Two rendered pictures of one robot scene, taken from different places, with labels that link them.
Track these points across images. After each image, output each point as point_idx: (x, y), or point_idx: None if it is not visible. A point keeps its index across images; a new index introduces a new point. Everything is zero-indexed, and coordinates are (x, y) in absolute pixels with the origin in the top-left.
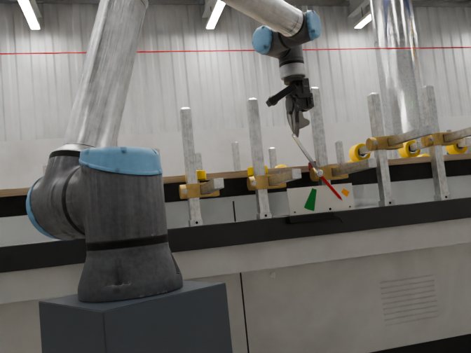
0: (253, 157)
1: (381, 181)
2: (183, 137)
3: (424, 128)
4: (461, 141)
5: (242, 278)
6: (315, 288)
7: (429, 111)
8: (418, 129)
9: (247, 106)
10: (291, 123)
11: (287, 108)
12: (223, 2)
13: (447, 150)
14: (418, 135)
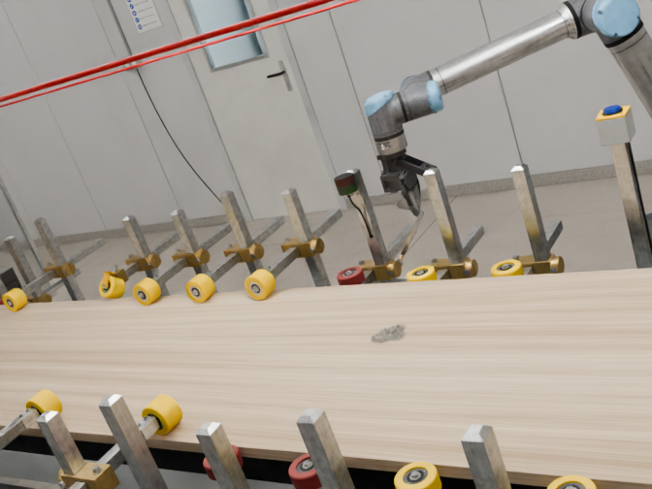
0: (457, 238)
1: (330, 285)
2: (536, 200)
3: (339, 211)
4: (160, 279)
5: None
6: None
7: (244, 218)
8: (335, 215)
9: (437, 179)
10: (414, 201)
11: (409, 184)
12: (528, 54)
13: (152, 297)
14: (336, 220)
